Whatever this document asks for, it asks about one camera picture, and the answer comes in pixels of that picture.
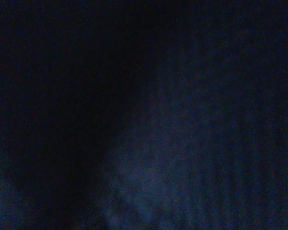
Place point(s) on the navy blue student backpack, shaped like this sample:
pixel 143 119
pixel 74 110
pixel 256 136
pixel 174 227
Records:
pixel 158 167

